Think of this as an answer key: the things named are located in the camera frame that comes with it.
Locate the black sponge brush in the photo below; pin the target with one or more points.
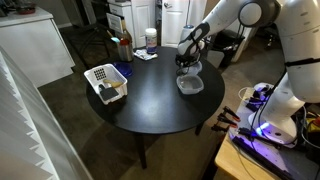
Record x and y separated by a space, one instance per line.
108 93

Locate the black equipment stand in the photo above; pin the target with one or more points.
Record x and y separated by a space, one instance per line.
230 46

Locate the white storage cabinet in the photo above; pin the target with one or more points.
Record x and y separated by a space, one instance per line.
141 20

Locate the white corrugated panel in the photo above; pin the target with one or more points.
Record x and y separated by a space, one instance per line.
20 133

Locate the red bowl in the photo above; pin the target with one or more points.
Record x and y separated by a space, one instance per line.
26 9

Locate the white counter cabinet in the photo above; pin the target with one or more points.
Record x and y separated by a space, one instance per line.
33 50

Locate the light wooden table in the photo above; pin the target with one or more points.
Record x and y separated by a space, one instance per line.
233 161

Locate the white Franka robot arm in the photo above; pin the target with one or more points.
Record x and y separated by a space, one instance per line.
300 50

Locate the white framed sign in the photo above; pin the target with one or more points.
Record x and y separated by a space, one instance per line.
115 22

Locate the round black table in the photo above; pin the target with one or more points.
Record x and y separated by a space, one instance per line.
153 103

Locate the crumpled wipes packet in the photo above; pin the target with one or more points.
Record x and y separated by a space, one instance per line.
145 55

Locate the clear plastic bowl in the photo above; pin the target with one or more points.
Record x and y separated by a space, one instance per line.
197 69
190 85

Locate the white plastic basket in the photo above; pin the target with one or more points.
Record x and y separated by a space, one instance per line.
115 75

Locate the black clamp with red tips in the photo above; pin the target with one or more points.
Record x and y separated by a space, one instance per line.
231 113
226 120
220 128

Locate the black folding stand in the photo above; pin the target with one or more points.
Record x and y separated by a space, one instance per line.
90 36

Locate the steel tumbler with red lid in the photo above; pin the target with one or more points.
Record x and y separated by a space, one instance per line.
125 51

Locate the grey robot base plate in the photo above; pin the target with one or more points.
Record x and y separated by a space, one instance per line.
286 160

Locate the white panel door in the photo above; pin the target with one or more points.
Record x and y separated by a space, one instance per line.
173 23

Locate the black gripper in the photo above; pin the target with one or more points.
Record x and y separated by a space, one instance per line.
187 60

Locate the white wipes canister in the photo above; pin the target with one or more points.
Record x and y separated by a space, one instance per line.
151 40

